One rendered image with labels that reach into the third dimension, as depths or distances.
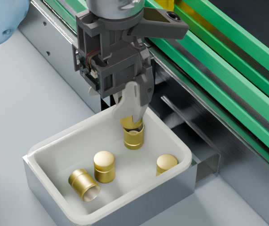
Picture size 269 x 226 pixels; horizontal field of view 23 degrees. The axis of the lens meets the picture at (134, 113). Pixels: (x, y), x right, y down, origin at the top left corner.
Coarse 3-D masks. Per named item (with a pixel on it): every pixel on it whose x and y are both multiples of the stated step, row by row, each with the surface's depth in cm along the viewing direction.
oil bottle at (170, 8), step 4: (156, 0) 112; (160, 0) 113; (164, 0) 114; (168, 0) 114; (172, 0) 115; (160, 4) 114; (164, 4) 114; (168, 4) 115; (172, 4) 116; (164, 8) 115; (168, 8) 116; (172, 8) 116
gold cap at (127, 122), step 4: (120, 100) 99; (120, 120) 101; (124, 120) 99; (128, 120) 99; (140, 120) 100; (124, 124) 100; (128, 124) 100; (132, 124) 100; (136, 124) 100; (140, 124) 101; (128, 128) 100; (132, 128) 100
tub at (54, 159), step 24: (96, 120) 108; (144, 120) 110; (48, 144) 104; (72, 144) 108; (96, 144) 111; (120, 144) 113; (144, 144) 113; (168, 144) 106; (48, 168) 107; (72, 168) 110; (120, 168) 110; (144, 168) 110; (72, 192) 106; (120, 192) 106; (144, 192) 98; (72, 216) 95; (96, 216) 95
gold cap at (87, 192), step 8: (72, 176) 105; (80, 176) 104; (88, 176) 105; (72, 184) 105; (80, 184) 103; (88, 184) 103; (96, 184) 103; (80, 192) 103; (88, 192) 106; (96, 192) 105; (88, 200) 105
